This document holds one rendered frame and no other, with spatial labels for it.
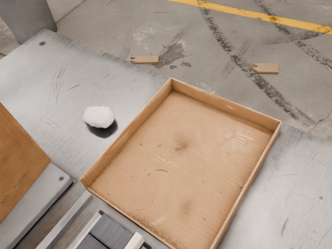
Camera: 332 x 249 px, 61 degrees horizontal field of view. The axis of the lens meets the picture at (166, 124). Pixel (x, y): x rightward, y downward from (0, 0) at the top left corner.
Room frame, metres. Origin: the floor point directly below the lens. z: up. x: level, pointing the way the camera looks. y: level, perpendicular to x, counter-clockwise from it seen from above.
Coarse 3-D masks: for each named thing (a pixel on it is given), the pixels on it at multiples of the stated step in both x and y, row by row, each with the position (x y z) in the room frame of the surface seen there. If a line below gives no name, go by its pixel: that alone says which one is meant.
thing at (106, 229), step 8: (104, 216) 0.18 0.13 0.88; (96, 224) 0.17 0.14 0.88; (104, 224) 0.16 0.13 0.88; (112, 224) 0.16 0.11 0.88; (120, 224) 0.16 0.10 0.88; (96, 232) 0.15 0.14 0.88; (104, 232) 0.15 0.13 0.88; (112, 232) 0.15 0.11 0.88; (120, 232) 0.15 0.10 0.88; (128, 232) 0.14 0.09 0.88; (88, 240) 0.14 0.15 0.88; (96, 240) 0.14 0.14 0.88; (104, 240) 0.14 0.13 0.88; (112, 240) 0.14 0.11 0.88; (120, 240) 0.13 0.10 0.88; (128, 240) 0.13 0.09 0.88; (80, 248) 0.13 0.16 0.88; (88, 248) 0.13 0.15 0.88; (96, 248) 0.13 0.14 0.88; (104, 248) 0.13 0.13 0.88; (112, 248) 0.13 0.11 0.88; (120, 248) 0.12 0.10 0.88
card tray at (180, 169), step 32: (160, 96) 0.44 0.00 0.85; (192, 96) 0.43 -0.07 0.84; (128, 128) 0.36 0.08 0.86; (160, 128) 0.36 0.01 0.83; (192, 128) 0.35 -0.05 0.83; (224, 128) 0.33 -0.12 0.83; (256, 128) 0.32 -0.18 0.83; (96, 160) 0.29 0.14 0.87; (128, 160) 0.30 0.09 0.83; (160, 160) 0.29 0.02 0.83; (192, 160) 0.27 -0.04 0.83; (224, 160) 0.26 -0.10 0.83; (256, 160) 0.25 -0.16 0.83; (96, 192) 0.24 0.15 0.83; (128, 192) 0.23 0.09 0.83; (160, 192) 0.22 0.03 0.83; (192, 192) 0.21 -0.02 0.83; (224, 192) 0.20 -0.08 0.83; (160, 224) 0.16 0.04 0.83; (192, 224) 0.15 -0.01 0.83; (224, 224) 0.13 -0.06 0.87
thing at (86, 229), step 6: (96, 216) 0.18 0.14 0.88; (90, 222) 0.17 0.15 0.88; (96, 222) 0.17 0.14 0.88; (84, 228) 0.16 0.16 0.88; (90, 228) 0.16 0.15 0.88; (84, 234) 0.15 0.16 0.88; (90, 234) 0.16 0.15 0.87; (78, 240) 0.15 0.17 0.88; (72, 246) 0.14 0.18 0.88; (144, 246) 0.12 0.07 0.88; (150, 246) 0.12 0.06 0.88
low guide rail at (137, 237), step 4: (136, 232) 0.13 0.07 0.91; (136, 236) 0.12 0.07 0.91; (140, 236) 0.12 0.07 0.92; (132, 240) 0.12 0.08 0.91; (136, 240) 0.12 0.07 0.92; (140, 240) 0.12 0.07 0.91; (144, 240) 0.12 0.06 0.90; (128, 244) 0.12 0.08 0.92; (132, 244) 0.12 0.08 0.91; (136, 244) 0.11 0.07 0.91; (140, 244) 0.12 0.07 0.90; (124, 248) 0.11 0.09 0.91; (128, 248) 0.11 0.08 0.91; (132, 248) 0.11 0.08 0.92; (136, 248) 0.11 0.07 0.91
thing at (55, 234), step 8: (88, 192) 0.18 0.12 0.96; (80, 200) 0.17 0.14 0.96; (88, 200) 0.17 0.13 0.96; (72, 208) 0.16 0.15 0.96; (80, 208) 0.16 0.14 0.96; (64, 216) 0.15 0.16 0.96; (72, 216) 0.15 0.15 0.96; (56, 224) 0.15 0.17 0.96; (64, 224) 0.14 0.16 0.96; (72, 224) 0.15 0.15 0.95; (56, 232) 0.13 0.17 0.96; (64, 232) 0.14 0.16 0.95; (48, 240) 0.13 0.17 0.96; (56, 240) 0.13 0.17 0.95; (40, 248) 0.12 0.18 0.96; (48, 248) 0.12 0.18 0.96
